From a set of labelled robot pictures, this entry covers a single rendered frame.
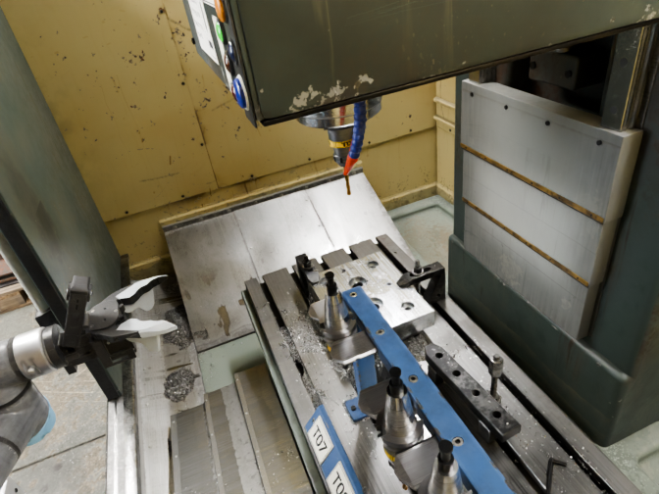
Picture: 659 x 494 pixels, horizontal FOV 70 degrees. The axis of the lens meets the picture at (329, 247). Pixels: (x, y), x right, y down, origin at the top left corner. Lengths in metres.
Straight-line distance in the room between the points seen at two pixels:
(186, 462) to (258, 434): 0.20
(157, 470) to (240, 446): 0.25
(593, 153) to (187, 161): 1.40
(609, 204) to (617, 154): 0.10
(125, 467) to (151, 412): 0.30
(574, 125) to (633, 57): 0.16
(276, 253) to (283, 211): 0.21
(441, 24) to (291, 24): 0.16
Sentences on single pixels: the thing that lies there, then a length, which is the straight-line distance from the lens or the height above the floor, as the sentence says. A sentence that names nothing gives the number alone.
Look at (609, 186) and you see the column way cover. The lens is 1.01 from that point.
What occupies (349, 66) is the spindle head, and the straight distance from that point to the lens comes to 0.51.
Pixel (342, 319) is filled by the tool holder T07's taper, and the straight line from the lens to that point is 0.79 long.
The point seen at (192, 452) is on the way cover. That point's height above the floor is 0.72.
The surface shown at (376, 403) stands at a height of 1.22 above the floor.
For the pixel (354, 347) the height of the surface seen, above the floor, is 1.22.
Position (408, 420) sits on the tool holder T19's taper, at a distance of 0.65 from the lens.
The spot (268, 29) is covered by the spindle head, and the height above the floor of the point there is 1.71.
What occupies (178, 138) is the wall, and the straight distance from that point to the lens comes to 1.88.
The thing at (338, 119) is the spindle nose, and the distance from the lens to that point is 0.81.
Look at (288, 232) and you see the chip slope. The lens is 1.93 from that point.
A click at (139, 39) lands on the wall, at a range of 1.81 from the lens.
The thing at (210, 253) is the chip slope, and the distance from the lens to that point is 1.92.
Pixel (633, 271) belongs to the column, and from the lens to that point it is 1.11.
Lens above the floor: 1.78
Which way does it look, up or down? 34 degrees down
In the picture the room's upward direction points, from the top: 9 degrees counter-clockwise
